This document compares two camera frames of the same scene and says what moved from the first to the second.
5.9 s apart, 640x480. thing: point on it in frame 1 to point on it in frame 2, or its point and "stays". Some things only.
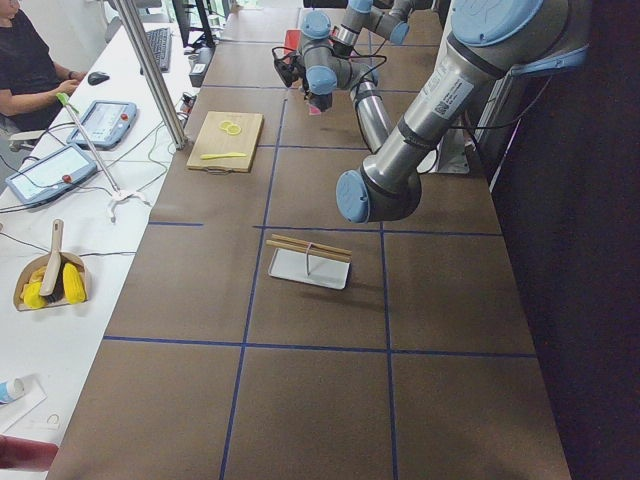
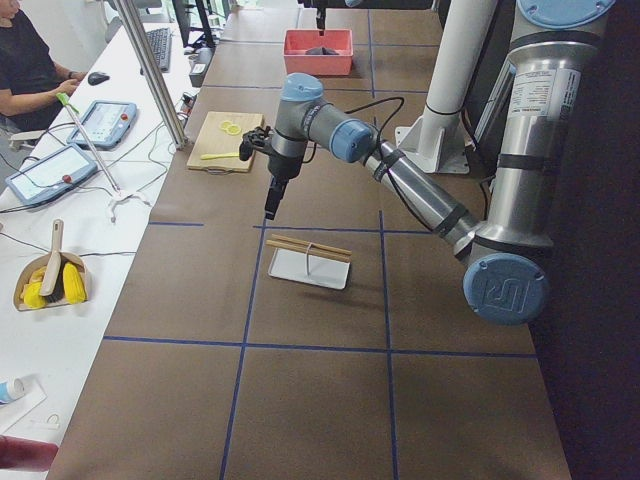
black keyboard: (160, 39) stays
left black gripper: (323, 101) to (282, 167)
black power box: (202, 58) stays
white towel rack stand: (300, 260) stays
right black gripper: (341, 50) to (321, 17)
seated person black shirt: (32, 85) stays
